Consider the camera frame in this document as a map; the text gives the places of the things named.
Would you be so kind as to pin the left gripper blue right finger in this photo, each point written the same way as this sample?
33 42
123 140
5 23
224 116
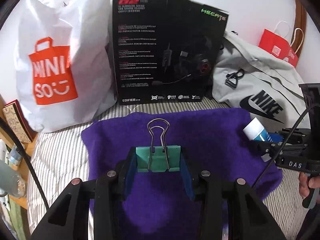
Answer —
189 172

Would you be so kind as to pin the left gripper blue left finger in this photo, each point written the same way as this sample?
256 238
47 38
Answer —
126 170

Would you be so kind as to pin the teal binder clip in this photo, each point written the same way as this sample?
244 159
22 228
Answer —
158 159

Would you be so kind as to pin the blue white vaseline bottle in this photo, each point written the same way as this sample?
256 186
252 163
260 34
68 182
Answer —
256 131

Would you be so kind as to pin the person's right hand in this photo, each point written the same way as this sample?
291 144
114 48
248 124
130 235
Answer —
306 183

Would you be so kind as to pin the purple towel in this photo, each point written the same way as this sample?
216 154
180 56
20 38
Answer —
158 206

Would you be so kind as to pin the grey Nike bag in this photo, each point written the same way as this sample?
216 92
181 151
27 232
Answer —
245 76

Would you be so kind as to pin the red paper bag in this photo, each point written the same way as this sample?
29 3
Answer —
278 46

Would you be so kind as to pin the patterned brown notebook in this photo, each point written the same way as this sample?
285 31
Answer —
17 122

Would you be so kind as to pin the white Miniso plastic bag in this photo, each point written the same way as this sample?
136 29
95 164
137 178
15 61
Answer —
63 73

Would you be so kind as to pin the grey green kettle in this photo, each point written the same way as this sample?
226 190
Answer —
9 180

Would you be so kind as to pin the black headset box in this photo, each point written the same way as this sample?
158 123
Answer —
164 50

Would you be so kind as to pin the brown wooden door frame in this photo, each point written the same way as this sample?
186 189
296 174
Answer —
300 20

